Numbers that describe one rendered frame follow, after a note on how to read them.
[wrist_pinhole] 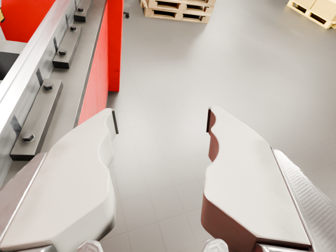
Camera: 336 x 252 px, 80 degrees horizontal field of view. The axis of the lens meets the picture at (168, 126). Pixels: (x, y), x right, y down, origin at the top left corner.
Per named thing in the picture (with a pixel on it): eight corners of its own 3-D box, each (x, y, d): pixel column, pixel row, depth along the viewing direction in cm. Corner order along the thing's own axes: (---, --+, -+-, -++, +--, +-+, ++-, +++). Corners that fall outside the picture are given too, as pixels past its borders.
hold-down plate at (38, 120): (37, 161, 52) (34, 155, 50) (13, 160, 51) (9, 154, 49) (63, 86, 71) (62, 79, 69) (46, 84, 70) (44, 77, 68)
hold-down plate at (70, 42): (69, 69, 78) (68, 62, 75) (54, 67, 76) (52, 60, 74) (82, 32, 96) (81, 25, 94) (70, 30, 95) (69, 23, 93)
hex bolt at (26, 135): (32, 143, 52) (30, 139, 51) (20, 142, 51) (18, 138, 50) (36, 134, 54) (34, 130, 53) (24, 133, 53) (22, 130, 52)
